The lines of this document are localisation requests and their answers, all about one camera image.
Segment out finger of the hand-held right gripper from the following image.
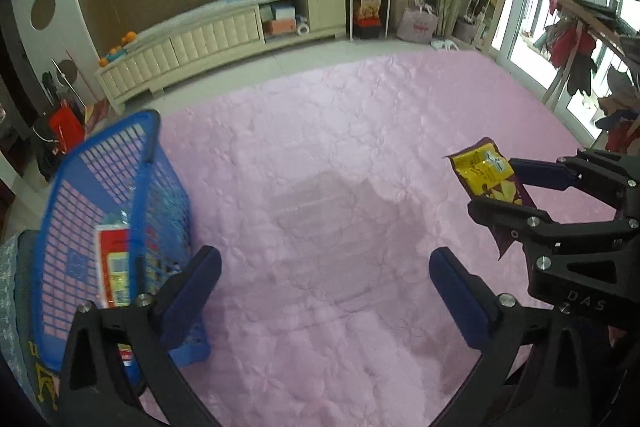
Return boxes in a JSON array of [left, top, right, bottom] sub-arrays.
[[510, 149, 640, 208], [467, 197, 640, 243]]

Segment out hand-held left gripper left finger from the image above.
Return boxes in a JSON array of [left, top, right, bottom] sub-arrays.
[[57, 247, 222, 427]]

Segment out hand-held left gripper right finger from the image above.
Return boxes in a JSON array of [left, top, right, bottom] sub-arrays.
[[430, 248, 588, 427]]

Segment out yellow purple chip packet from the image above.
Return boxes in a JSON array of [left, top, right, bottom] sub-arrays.
[[445, 137, 538, 262]]

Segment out red silver-edged snack pouch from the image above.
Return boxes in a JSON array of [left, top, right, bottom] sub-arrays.
[[95, 224, 136, 308]]

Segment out blue plastic basket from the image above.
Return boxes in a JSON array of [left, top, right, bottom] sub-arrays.
[[30, 109, 211, 375]]

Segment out red hanging clothes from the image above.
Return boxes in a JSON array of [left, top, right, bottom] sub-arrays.
[[547, 22, 598, 95]]

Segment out wooden clothes rack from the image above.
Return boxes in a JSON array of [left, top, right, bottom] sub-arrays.
[[520, 0, 640, 108]]

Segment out blue-grey floral cushion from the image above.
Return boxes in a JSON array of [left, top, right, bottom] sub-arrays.
[[0, 229, 66, 408]]

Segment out pink bag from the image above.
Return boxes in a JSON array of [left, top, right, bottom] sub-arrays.
[[397, 0, 440, 45]]

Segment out black bag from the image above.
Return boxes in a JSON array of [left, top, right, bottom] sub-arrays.
[[32, 117, 63, 182]]

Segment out red bag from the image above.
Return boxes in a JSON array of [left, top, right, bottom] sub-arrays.
[[48, 104, 85, 152]]

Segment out cream TV cabinet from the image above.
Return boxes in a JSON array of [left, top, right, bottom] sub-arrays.
[[95, 0, 348, 115]]

